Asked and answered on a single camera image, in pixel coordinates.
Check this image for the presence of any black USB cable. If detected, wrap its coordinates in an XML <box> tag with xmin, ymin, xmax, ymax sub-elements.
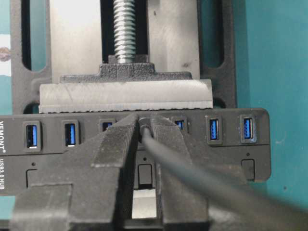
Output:
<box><xmin>138</xmin><ymin>116</ymin><xmax>308</xmax><ymax>231</ymax></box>

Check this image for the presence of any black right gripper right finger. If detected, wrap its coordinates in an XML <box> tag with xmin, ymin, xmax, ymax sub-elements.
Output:
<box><xmin>150</xmin><ymin>113</ymin><xmax>308</xmax><ymax>231</ymax></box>

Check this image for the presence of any black bench vise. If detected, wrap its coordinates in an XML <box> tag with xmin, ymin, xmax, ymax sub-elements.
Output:
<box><xmin>10</xmin><ymin>0</ymin><xmax>237</xmax><ymax>115</ymax></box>

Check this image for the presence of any black multiport USB hub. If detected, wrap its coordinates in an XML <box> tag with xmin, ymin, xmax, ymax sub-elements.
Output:
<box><xmin>0</xmin><ymin>108</ymin><xmax>271</xmax><ymax>195</ymax></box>

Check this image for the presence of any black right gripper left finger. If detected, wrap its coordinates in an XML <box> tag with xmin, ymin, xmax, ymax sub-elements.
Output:
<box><xmin>10</xmin><ymin>114</ymin><xmax>139</xmax><ymax>231</ymax></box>

